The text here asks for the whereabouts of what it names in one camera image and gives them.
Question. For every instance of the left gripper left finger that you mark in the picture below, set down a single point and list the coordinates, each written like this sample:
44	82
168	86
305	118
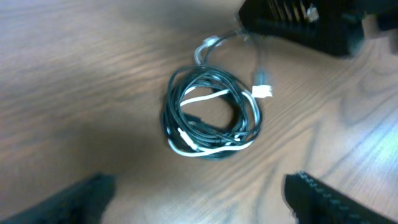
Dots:
81	203

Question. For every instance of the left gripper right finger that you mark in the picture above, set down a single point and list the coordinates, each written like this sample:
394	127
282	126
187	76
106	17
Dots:
314	202

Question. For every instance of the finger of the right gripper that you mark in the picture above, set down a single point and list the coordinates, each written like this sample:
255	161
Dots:
333	27

